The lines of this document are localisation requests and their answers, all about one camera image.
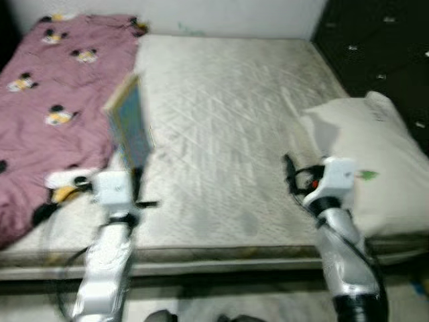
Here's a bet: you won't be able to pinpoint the yellow blue children's book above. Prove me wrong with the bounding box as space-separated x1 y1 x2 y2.
102 72 155 168

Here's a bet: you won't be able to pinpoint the white pillow with tree print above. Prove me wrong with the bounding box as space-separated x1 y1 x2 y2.
300 92 429 239

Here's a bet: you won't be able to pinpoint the pink cartoon mouse blanket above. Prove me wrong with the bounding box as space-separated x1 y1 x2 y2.
0 13 149 249

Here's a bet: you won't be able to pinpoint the white quilted mattress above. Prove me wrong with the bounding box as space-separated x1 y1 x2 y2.
0 34 429 279

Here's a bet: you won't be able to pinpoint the silver left robot leg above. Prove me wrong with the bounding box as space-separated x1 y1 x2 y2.
144 310 178 322

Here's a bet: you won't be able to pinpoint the silver robot leg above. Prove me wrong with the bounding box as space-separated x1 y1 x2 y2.
218 314 265 322
144 310 178 322

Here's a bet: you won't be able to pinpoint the silver right robot leg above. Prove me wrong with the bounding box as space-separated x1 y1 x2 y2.
218 314 265 322

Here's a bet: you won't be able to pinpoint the black tufted headboard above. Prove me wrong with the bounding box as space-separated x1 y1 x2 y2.
314 0 429 155

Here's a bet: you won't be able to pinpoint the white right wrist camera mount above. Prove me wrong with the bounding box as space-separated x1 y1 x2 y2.
303 158 357 209

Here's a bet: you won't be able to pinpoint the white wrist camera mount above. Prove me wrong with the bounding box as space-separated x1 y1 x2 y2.
303 158 357 209
92 171 135 207

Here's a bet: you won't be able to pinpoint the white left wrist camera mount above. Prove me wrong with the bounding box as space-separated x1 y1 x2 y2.
92 171 135 207

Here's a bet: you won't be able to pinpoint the black bed frame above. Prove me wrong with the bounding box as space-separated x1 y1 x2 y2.
0 252 429 299

